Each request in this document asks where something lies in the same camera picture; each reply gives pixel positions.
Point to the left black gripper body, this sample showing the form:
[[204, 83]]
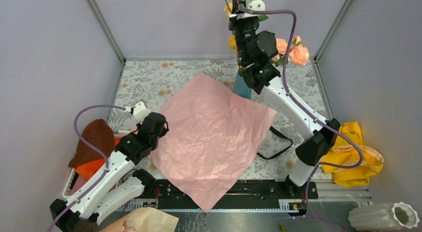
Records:
[[155, 142]]

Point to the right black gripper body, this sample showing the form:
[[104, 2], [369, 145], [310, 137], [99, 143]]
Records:
[[244, 31]]

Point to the yellow rose stem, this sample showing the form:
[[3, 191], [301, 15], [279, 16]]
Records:
[[233, 40]]

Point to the peach rose stem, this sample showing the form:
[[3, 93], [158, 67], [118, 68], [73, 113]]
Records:
[[298, 54]]

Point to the pink tissue paper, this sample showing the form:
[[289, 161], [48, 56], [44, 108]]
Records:
[[213, 137]]

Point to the black ribbon gold lettering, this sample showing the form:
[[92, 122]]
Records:
[[282, 144]]

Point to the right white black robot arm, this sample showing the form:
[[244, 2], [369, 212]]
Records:
[[318, 132]]

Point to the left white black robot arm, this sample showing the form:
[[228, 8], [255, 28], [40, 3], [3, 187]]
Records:
[[115, 183]]

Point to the teal ceramic vase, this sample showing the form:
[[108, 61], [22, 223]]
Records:
[[240, 87]]

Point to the white ribbed vase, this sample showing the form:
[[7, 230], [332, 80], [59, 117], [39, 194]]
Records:
[[385, 217]]

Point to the brown cloth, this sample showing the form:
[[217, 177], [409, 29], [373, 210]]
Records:
[[99, 135]]

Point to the orange cloth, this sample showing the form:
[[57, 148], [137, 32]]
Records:
[[92, 166]]

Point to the floral patterned table mat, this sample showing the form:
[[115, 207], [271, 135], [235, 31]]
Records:
[[155, 82]]

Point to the pink cloth in basket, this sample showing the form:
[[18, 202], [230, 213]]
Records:
[[78, 184]]

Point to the white plastic basket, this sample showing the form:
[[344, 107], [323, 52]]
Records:
[[118, 134]]

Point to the brown paper bag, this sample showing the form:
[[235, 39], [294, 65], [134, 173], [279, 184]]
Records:
[[144, 220]]

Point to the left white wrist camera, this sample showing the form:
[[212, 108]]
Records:
[[139, 111]]

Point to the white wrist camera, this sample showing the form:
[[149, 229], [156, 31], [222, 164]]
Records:
[[241, 9], [139, 111]]

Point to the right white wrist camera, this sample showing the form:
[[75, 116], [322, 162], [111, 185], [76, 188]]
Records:
[[241, 9]]

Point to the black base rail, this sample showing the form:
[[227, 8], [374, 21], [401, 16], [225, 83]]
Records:
[[243, 195]]

